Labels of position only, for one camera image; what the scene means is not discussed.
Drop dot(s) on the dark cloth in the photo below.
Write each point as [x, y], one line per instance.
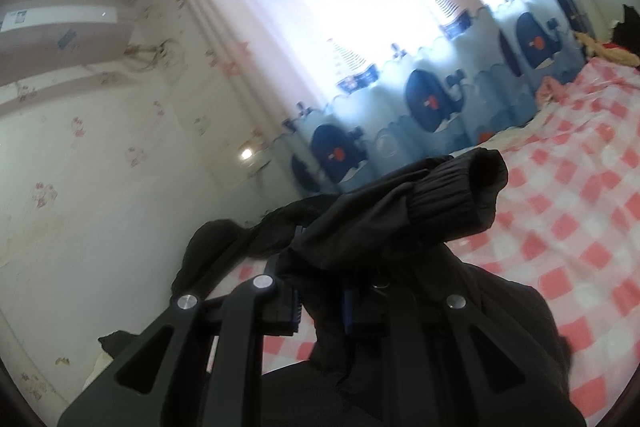
[627, 29]

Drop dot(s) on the pink crumpled cloth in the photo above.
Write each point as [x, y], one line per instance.
[550, 89]

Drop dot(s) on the black puffer jacket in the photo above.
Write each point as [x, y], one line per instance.
[400, 217]

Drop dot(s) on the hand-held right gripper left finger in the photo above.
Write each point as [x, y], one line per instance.
[284, 307]

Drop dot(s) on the whale print curtain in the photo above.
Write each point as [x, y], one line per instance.
[350, 57]

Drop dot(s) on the white air conditioner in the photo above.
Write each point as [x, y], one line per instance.
[50, 32]

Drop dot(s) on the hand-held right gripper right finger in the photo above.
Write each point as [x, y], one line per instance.
[348, 309]

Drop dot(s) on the beige plush toy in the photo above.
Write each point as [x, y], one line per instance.
[607, 52]

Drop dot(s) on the pink checkered bed sheet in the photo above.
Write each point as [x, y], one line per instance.
[575, 207]

